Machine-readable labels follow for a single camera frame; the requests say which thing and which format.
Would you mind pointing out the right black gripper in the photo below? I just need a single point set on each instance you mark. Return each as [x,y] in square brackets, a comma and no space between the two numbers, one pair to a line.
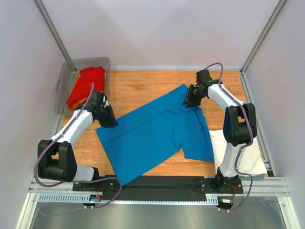
[190,101]

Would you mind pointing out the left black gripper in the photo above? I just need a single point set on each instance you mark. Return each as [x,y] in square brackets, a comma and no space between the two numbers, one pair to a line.
[111,121]

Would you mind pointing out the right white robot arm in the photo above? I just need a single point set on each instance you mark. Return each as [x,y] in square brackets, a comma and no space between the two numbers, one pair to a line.
[239,131]

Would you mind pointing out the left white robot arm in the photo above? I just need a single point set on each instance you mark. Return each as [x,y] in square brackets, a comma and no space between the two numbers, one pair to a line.
[56,160]

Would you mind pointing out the orange t shirt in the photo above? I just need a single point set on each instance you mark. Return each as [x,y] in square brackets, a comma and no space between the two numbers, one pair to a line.
[81,90]

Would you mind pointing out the red t shirt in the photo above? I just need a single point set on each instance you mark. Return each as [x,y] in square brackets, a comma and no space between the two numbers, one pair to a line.
[93,74]

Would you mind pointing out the clear plastic bin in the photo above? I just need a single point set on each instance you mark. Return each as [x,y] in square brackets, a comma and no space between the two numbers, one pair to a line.
[70,72]

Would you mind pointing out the folded white t shirt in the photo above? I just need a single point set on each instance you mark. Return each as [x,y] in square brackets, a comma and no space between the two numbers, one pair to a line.
[250,162]

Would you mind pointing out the folded light blue t shirt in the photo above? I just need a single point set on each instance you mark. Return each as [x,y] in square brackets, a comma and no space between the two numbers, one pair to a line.
[254,177]

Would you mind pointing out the slotted grey cable duct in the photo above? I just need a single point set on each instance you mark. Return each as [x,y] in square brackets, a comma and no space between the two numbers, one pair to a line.
[68,198]

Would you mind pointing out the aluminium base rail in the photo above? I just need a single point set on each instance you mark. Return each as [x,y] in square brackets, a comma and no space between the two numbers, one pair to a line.
[269,187]

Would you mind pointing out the right aluminium frame post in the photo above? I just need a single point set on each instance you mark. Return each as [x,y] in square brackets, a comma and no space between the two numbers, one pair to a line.
[266,30]

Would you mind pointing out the aluminium frame post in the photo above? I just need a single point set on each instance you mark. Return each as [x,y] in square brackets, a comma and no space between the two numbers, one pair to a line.
[51,27]
[266,30]

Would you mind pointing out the left aluminium frame post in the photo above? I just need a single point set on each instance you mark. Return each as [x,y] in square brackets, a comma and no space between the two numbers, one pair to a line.
[51,27]

